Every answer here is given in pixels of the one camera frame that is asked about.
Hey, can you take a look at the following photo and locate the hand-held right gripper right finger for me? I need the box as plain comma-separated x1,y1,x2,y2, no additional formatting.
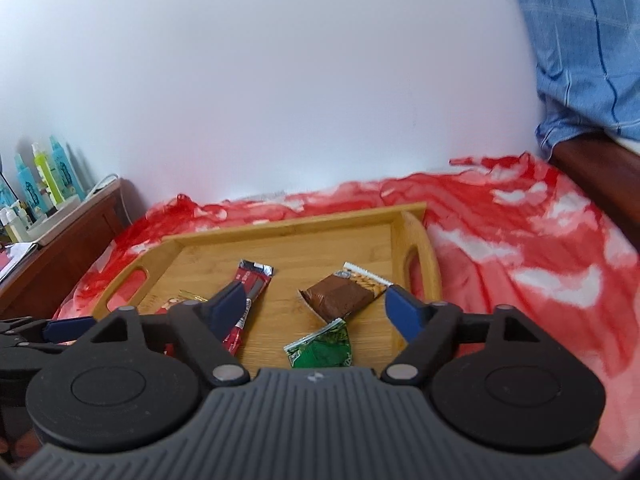
380,284,539,387

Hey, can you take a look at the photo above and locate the notebook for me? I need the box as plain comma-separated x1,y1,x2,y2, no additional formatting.
0,241,40,283

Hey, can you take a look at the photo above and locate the brown snack packet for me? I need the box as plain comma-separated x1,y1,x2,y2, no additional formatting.
298,261,393,325

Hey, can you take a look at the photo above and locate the green snack packet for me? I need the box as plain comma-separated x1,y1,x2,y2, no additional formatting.
284,318,353,369

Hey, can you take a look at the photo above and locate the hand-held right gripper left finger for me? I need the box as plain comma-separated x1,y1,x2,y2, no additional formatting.
75,281,251,389

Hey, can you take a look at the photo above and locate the small white bottle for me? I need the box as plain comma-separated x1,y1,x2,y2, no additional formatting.
7,207,30,242

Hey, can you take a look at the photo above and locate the dark wooden bed frame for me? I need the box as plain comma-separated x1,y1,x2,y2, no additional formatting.
547,130,640,251

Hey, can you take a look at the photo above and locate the tall teal bottle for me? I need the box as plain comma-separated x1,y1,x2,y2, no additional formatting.
49,135,87,202

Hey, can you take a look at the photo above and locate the red clear-window snack packet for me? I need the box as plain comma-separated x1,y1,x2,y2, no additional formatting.
155,290,208,316

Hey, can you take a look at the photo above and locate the white cable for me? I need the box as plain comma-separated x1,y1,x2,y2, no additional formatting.
85,174,121,197

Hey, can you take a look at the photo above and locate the yellow-green bottle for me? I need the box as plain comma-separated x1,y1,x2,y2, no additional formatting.
31,142,63,207

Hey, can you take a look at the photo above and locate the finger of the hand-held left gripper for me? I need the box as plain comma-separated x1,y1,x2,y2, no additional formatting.
0,341,68,362
0,316,94,346

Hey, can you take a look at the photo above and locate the wooden serving tray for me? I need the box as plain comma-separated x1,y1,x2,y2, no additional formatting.
92,202,443,371

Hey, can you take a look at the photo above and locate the blue checked cloth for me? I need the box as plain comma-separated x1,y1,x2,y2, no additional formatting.
500,0,640,161

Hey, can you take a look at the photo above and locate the wooden nightstand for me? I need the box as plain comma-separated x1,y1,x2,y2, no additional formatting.
0,177,138,321

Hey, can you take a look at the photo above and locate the red stick snack packet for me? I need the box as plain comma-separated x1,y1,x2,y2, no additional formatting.
220,259,276,353

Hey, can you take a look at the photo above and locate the red and white blanket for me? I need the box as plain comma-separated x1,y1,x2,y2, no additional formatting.
52,152,640,471

